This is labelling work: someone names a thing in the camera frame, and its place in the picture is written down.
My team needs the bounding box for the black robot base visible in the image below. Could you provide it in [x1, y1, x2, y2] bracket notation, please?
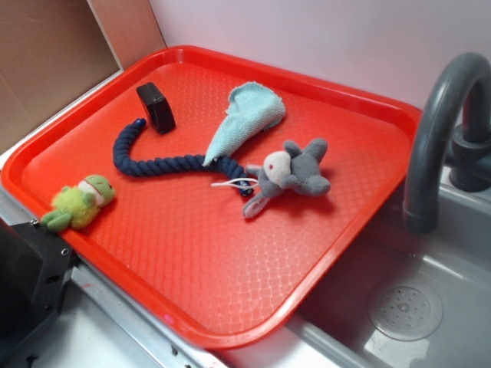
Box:
[1, 222, 73, 342]

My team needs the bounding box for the gray plush animal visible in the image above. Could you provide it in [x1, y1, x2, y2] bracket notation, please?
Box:
[211, 137, 332, 220]

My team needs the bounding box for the red plastic tray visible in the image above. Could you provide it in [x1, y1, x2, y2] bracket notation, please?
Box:
[1, 46, 420, 350]

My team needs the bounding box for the light blue cloth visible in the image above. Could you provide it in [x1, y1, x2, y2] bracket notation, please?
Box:
[203, 81, 286, 166]

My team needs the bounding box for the black rectangular block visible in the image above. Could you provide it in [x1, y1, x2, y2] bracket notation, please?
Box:
[137, 82, 176, 135]

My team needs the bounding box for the green plush frog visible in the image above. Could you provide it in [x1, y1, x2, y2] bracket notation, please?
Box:
[40, 175, 116, 232]

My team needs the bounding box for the gray plastic sink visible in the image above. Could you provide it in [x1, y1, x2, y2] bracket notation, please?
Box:
[288, 182, 490, 367]

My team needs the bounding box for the gray toy faucet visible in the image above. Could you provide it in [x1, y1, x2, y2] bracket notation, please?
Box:
[403, 52, 490, 234]

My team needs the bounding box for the brown cardboard panel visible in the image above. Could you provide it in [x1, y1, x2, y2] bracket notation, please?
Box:
[1, 1, 166, 153]

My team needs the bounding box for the navy blue braided rope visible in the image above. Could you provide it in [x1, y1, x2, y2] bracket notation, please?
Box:
[112, 117, 255, 198]

